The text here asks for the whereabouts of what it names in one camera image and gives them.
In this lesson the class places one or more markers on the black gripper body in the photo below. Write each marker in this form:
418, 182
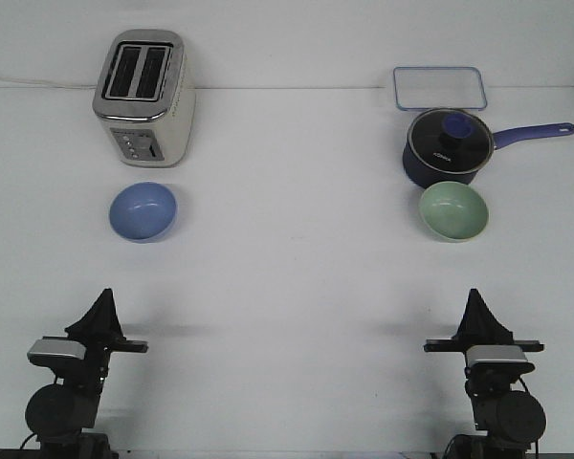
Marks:
89, 374
487, 380

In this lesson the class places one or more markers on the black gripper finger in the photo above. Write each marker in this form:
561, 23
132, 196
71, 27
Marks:
488, 327
95, 322
114, 326
466, 327

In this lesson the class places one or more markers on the green bowl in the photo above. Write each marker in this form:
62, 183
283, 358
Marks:
453, 211

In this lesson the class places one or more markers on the blue bowl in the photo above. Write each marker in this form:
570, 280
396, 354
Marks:
143, 213

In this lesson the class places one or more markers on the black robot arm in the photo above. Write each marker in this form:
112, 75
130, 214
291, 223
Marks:
61, 415
508, 418

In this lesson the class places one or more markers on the glass pot lid blue knob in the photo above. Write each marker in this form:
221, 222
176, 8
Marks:
450, 140

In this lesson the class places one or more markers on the silver cream two-slot toaster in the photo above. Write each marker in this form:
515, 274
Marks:
145, 99

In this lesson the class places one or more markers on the clear blue-rimmed container lid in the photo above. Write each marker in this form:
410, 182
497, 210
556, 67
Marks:
419, 88

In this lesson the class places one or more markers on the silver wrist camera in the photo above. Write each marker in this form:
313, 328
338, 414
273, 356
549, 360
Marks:
491, 354
57, 348

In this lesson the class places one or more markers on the blue saucepan with handle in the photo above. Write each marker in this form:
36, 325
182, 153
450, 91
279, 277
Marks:
425, 176

